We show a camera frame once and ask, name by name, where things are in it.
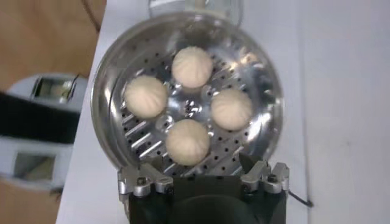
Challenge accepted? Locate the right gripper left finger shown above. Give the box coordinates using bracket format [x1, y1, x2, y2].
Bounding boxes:
[117, 155, 175, 198]

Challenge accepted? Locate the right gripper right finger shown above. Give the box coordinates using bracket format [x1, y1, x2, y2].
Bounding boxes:
[238, 152, 290, 195]

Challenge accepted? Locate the white steamed baozi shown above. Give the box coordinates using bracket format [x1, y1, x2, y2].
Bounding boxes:
[123, 75, 169, 119]
[210, 88, 254, 131]
[164, 118, 211, 167]
[171, 45, 214, 89]

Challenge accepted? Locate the glass lid with cream handle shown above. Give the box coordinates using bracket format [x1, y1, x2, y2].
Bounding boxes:
[148, 0, 244, 27]

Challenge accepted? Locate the stainless steel steamer basket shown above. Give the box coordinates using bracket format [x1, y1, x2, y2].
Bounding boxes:
[90, 11, 284, 180]

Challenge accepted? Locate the white and black robot torso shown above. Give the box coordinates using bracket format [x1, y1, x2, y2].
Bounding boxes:
[0, 72, 89, 191]

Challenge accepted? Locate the black cooker power cord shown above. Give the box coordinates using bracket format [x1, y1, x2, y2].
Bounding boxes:
[288, 189, 314, 208]

